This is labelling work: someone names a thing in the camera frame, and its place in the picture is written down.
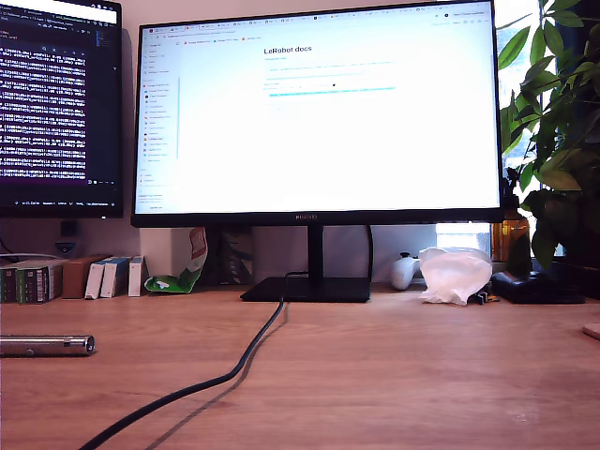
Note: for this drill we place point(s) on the green white snack bag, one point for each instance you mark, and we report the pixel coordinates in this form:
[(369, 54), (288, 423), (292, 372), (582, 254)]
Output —
[(183, 281)]

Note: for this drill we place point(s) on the black Huawei computer monitor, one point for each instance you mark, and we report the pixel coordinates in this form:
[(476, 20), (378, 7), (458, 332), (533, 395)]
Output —
[(328, 140)]

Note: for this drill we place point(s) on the bunch of keys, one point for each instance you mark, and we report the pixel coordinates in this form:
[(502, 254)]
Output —
[(484, 298)]

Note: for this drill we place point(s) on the white and blue box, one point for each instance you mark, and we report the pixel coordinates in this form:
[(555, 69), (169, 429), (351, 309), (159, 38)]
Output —
[(94, 283), (135, 279), (111, 281)]

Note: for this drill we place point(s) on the white game controller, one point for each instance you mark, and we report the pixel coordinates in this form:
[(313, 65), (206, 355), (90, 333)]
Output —
[(404, 274)]

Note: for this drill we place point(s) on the dark patterned package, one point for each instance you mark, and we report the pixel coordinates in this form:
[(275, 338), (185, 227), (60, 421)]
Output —
[(236, 258)]

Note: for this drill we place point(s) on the metallic laser pointer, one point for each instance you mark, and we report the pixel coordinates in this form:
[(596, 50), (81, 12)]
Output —
[(47, 345)]

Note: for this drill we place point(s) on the black leather wallet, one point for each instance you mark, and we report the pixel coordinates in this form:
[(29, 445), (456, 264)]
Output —
[(534, 288)]

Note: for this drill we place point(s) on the black wall socket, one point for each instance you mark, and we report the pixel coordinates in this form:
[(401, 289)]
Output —
[(68, 229)]

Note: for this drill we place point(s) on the black rectangular planter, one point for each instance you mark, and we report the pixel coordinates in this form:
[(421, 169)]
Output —
[(579, 271)]

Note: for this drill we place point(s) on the brown cardboard box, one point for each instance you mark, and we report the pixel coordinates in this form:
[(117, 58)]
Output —
[(76, 276)]

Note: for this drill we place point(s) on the grey wall device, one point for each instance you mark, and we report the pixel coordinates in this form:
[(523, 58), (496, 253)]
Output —
[(67, 246)]

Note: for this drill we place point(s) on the stack of green black boxes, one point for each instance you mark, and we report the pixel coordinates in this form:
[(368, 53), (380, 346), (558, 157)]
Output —
[(28, 283)]

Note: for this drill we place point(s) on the green leafy plant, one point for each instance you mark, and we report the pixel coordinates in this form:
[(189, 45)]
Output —
[(562, 117)]

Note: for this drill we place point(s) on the amber pump bottle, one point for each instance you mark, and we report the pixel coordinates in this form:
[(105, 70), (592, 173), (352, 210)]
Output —
[(511, 239)]

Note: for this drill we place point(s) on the black monitor with terminal text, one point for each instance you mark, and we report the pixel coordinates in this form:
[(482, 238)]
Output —
[(56, 117)]

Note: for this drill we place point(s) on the square cork coaster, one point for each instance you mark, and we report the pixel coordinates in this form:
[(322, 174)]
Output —
[(592, 331)]

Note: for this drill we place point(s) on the white crumpled plastic bag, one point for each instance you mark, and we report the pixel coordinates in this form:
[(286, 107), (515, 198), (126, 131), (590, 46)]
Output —
[(452, 276)]

